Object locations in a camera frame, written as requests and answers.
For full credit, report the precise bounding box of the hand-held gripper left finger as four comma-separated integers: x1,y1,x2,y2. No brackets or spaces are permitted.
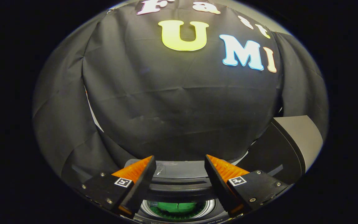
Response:
81,156,157,218

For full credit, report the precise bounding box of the grey washing machine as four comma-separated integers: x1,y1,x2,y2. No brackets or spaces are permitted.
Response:
124,158,248,224

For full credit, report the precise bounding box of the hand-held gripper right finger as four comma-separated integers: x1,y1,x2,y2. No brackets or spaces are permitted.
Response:
204,155,291,217

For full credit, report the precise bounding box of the black backdrop cloth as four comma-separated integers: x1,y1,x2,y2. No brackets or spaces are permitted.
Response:
32,0,329,187

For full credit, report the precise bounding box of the grey cabinet with black frame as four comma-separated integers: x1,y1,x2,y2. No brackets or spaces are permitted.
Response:
235,115,324,185

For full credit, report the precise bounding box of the green polo shirt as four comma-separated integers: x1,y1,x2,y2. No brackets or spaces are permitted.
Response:
157,202,198,213

